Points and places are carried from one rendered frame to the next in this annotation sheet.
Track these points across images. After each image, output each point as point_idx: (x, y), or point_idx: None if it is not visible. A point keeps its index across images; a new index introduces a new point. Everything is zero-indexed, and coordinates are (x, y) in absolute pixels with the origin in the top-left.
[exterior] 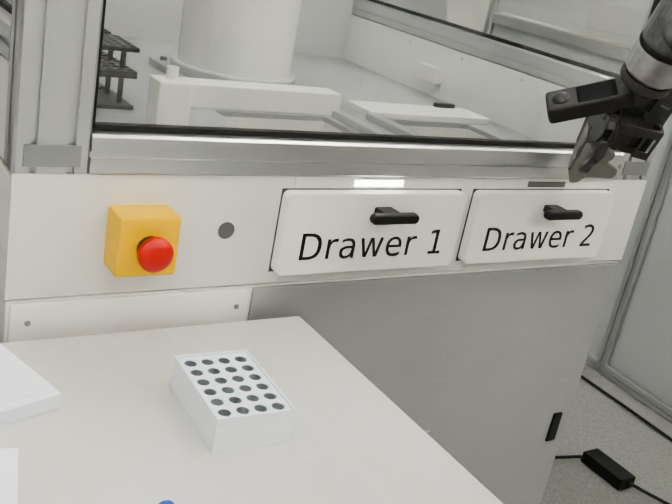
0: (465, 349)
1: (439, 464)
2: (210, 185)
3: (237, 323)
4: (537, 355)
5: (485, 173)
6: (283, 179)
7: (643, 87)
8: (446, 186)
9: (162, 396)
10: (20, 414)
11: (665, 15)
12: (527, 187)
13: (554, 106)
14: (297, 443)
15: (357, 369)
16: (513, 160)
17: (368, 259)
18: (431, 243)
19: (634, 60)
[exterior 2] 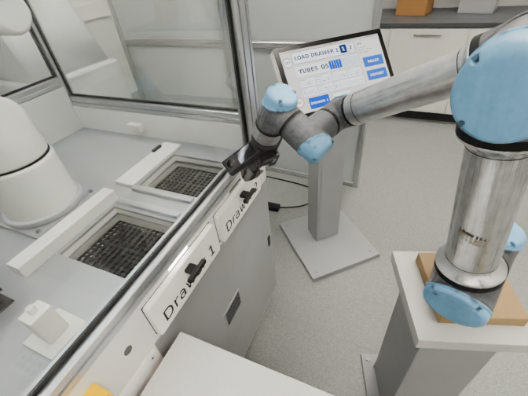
0: (236, 258)
1: (298, 393)
2: (107, 351)
3: (159, 367)
4: (256, 231)
5: (214, 207)
6: (138, 306)
7: (268, 147)
8: (203, 227)
9: None
10: None
11: (269, 120)
12: (229, 193)
13: (231, 170)
14: None
15: (207, 308)
16: (221, 192)
17: (192, 285)
18: (210, 252)
19: (259, 139)
